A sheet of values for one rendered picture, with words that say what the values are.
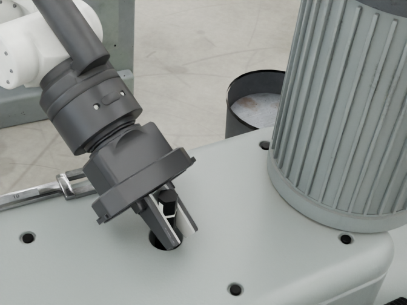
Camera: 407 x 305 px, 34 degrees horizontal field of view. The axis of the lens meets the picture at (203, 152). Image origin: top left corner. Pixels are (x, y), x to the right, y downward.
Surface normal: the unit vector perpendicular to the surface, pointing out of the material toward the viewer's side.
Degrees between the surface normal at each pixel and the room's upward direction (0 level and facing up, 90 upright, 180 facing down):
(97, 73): 32
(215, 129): 0
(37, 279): 0
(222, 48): 0
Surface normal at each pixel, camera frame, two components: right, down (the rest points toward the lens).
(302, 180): -0.73, 0.40
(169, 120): 0.09, -0.73
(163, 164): 0.45, -0.37
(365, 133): -0.33, 0.62
